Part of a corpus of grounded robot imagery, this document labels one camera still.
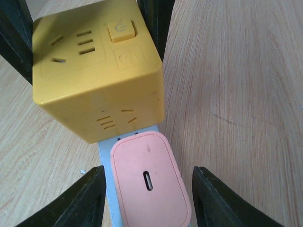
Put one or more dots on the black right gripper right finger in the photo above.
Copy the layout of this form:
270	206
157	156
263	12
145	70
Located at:
217	205

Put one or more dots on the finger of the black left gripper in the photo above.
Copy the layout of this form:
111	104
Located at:
16	30
157	16

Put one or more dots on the pink charger plug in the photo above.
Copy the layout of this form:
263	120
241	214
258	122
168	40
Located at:
149	179

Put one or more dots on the light blue power strip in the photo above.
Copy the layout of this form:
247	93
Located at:
111	175

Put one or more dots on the yellow cube socket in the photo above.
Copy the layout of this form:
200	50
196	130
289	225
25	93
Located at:
97	71

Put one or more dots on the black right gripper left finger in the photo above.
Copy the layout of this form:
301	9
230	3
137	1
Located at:
81	205

